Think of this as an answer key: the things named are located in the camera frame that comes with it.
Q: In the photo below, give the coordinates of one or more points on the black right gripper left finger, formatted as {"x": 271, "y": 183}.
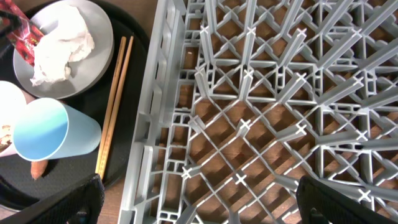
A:
{"x": 79, "y": 203}

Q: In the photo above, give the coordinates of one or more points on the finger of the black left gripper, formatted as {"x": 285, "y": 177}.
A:
{"x": 10, "y": 22}

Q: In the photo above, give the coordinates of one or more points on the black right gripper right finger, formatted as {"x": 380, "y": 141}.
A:
{"x": 319, "y": 203}

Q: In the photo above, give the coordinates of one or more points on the red snack wrapper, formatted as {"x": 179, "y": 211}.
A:
{"x": 27, "y": 37}

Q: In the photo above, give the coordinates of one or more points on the white paper napkin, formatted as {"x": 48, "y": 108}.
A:
{"x": 70, "y": 41}

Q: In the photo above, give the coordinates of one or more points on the white bowl with food scraps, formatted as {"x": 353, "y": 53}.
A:
{"x": 13, "y": 101}

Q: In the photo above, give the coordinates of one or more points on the light blue plastic cup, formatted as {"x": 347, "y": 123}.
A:
{"x": 49, "y": 129}

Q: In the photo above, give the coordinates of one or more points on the grey dishwasher rack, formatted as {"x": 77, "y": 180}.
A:
{"x": 241, "y": 99}

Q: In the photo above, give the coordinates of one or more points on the wooden chopstick left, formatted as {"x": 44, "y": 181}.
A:
{"x": 112, "y": 93}

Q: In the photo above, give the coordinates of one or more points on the wooden chopstick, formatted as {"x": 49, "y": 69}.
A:
{"x": 112, "y": 93}
{"x": 117, "y": 101}

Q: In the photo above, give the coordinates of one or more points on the wooden chopstick right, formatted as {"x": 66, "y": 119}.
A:
{"x": 117, "y": 101}

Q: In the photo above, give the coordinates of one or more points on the orange carrot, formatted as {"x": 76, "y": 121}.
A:
{"x": 38, "y": 168}

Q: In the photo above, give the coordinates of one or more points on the round black serving tray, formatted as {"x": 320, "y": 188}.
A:
{"x": 19, "y": 190}

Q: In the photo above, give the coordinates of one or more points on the grey round plate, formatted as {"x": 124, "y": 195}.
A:
{"x": 85, "y": 73}

